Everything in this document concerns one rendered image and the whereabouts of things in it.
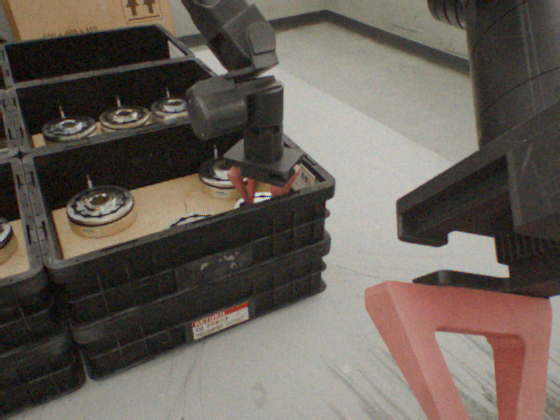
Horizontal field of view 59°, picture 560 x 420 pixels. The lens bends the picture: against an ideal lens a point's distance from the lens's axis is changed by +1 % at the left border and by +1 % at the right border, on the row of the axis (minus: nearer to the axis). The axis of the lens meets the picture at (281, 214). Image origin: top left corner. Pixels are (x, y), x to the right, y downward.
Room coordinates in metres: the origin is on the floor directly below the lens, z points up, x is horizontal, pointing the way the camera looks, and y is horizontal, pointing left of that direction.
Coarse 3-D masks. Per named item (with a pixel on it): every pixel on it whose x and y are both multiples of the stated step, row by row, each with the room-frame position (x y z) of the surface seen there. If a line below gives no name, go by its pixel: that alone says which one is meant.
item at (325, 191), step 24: (72, 144) 0.71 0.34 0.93; (96, 144) 0.71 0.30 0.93; (288, 144) 0.71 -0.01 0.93; (24, 168) 0.63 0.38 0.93; (312, 168) 0.64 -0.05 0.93; (288, 192) 0.57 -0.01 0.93; (312, 192) 0.57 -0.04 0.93; (216, 216) 0.52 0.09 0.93; (240, 216) 0.52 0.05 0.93; (264, 216) 0.54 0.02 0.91; (48, 240) 0.47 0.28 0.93; (144, 240) 0.47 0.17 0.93; (168, 240) 0.47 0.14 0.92; (192, 240) 0.49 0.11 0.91; (48, 264) 0.42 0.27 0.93; (72, 264) 0.42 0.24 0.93; (96, 264) 0.43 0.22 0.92; (120, 264) 0.45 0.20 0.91
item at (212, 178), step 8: (208, 160) 0.77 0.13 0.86; (216, 160) 0.78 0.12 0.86; (200, 168) 0.74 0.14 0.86; (208, 168) 0.74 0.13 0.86; (200, 176) 0.72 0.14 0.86; (208, 176) 0.72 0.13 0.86; (216, 176) 0.72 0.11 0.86; (224, 176) 0.72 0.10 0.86; (216, 184) 0.70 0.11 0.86; (224, 184) 0.69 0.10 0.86; (232, 184) 0.70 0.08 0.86
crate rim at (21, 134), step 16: (160, 64) 1.07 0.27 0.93; (48, 80) 0.97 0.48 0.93; (64, 80) 0.98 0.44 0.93; (80, 80) 0.99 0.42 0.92; (16, 96) 0.90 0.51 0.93; (16, 112) 0.83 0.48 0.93; (16, 128) 0.76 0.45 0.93; (128, 128) 0.76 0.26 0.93; (144, 128) 0.77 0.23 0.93; (64, 144) 0.71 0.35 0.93
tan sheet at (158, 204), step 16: (192, 176) 0.77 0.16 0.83; (144, 192) 0.72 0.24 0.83; (160, 192) 0.72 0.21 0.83; (176, 192) 0.72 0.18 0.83; (192, 192) 0.72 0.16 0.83; (256, 192) 0.72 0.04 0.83; (64, 208) 0.67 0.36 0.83; (144, 208) 0.67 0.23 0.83; (160, 208) 0.67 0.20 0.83; (176, 208) 0.67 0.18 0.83; (192, 208) 0.67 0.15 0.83; (208, 208) 0.67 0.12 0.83; (224, 208) 0.67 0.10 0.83; (64, 224) 0.63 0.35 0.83; (144, 224) 0.62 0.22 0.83; (160, 224) 0.62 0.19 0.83; (64, 240) 0.59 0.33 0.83; (80, 240) 0.59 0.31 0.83; (96, 240) 0.59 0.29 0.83; (112, 240) 0.58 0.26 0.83; (64, 256) 0.55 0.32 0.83
